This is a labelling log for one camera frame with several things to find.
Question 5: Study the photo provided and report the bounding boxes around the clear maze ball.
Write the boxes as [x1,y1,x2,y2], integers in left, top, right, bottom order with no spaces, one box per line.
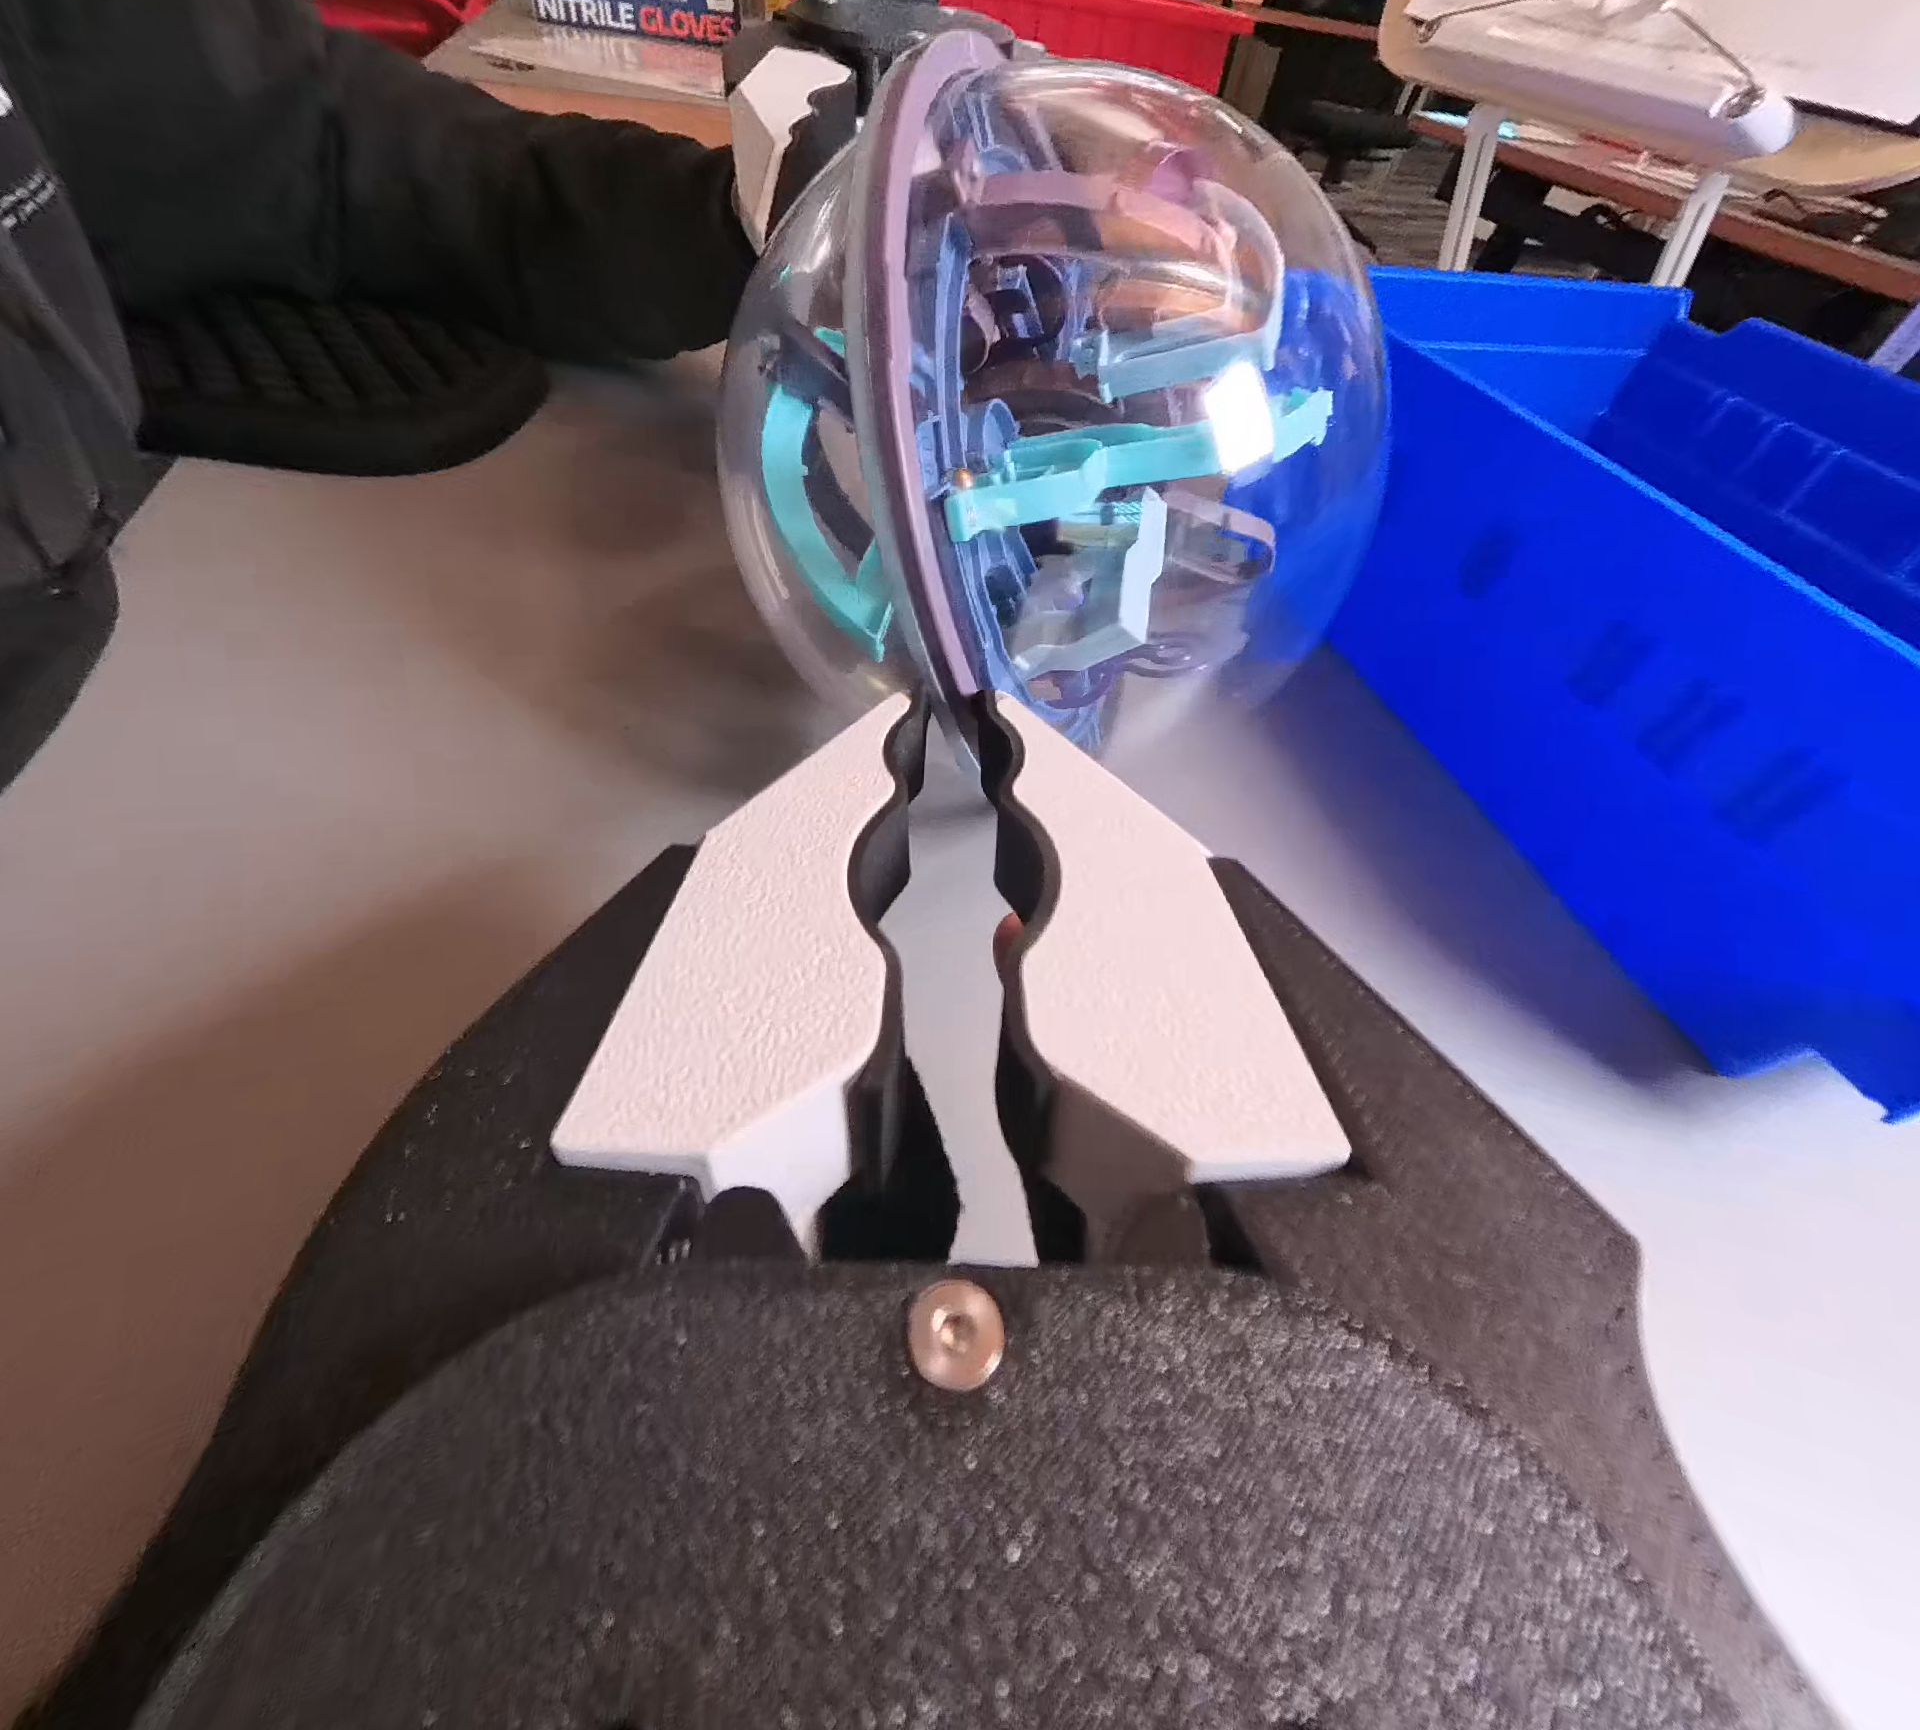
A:
[715,25,1393,776]

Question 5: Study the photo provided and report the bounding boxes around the blue plastic bin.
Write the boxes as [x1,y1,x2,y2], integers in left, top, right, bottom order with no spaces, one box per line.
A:
[1332,268,1920,1123]

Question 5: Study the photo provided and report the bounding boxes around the red plastic bin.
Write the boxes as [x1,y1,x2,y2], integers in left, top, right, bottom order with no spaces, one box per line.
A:
[939,0,1263,102]

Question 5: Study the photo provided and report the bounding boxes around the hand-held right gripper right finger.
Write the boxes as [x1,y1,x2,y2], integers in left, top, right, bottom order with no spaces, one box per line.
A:
[983,689,1358,1258]

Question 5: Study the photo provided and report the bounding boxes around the person's left forearm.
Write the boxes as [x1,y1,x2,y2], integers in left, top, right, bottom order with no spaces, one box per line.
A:
[91,0,758,374]

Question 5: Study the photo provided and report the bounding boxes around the person's black printed jacket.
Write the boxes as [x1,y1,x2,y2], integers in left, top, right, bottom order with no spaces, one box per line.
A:
[0,0,168,796]

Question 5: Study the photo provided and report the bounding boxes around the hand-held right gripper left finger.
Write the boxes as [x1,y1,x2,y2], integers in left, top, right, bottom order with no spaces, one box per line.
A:
[548,689,930,1258]

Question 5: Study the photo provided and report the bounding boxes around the instruction sheet on stand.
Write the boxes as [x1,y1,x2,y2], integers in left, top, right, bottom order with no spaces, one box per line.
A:
[1374,0,1920,365]

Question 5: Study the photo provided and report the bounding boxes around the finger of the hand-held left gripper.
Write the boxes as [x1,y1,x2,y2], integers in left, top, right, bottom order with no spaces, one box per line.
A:
[730,44,873,251]

